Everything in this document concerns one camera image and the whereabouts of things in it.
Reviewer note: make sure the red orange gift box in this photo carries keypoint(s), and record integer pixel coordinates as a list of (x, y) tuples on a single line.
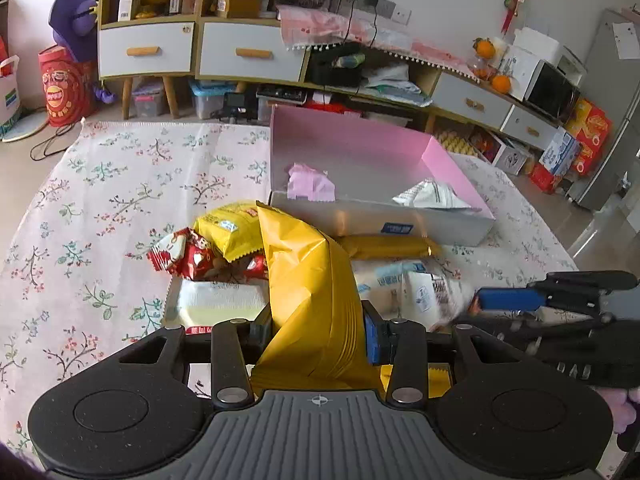
[(590, 132)]

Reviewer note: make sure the blue and white carton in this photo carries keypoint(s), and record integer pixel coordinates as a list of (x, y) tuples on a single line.
[(559, 152)]

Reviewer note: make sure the cream snack packet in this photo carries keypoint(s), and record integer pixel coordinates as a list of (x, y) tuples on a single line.
[(220, 302)]

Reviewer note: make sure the flat yellow snack packet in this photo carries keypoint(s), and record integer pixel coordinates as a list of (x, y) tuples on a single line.
[(435, 382)]

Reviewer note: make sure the clear storage bin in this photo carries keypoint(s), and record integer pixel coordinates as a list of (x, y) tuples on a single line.
[(148, 100)]

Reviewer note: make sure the black microwave oven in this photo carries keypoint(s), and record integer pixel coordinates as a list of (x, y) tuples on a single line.
[(552, 91)]

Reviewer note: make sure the white and blue snack packet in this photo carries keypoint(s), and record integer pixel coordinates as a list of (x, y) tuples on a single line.
[(385, 280), (435, 300)]

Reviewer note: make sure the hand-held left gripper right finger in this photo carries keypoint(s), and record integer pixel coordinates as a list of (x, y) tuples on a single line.
[(371, 340)]

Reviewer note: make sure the purple plush toy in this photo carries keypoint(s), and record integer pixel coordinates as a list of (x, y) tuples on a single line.
[(75, 15)]

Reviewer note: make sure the red printed bag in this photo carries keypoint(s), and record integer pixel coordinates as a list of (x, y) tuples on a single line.
[(62, 87)]

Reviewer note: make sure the pink snack packet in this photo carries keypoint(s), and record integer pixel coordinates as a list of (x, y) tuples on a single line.
[(310, 184)]

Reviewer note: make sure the orange fruit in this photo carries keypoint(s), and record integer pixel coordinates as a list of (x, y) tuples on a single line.
[(502, 84), (484, 48)]

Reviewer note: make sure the grey refrigerator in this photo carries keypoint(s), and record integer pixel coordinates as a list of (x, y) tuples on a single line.
[(612, 110)]

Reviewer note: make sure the low yellow white cabinet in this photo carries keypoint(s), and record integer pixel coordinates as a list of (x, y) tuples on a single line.
[(480, 105)]

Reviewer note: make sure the small yellow snack packet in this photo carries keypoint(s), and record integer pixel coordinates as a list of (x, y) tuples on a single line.
[(227, 230)]

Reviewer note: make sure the long orange snack packet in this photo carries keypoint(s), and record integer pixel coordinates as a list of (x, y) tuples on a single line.
[(385, 246)]

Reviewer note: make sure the red and white snack packet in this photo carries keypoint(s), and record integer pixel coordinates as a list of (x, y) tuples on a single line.
[(167, 252)]

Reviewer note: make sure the white shopping bag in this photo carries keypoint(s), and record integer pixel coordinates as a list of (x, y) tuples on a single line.
[(9, 95)]

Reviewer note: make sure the white packet with dark print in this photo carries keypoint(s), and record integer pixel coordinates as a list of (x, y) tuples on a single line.
[(430, 195)]

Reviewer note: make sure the person's right hand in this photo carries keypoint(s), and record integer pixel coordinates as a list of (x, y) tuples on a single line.
[(621, 410)]

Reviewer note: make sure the pink lace cloth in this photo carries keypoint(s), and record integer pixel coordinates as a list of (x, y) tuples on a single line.
[(320, 27)]

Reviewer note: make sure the pack of yellow bottles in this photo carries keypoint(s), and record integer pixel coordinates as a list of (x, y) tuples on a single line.
[(457, 142)]

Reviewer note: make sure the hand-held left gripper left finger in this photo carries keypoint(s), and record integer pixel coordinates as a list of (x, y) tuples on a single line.
[(257, 335)]

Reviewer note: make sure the large yellow snack packet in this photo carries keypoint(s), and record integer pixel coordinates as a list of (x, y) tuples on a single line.
[(310, 290)]

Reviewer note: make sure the blue lid storage bin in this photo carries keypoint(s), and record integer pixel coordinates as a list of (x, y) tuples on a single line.
[(210, 100)]

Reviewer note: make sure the tall yellow white cabinet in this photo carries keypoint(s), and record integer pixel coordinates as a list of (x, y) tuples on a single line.
[(145, 50)]

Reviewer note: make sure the white box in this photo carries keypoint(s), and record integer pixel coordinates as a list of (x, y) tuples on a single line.
[(537, 45)]

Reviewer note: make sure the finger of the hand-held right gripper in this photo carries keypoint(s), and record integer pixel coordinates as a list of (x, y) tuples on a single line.
[(540, 327), (505, 299)]

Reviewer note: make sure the wall power outlet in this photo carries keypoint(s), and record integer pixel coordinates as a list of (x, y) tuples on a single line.
[(380, 7)]

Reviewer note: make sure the pink cardboard box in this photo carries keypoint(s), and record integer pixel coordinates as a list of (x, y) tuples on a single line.
[(350, 155)]

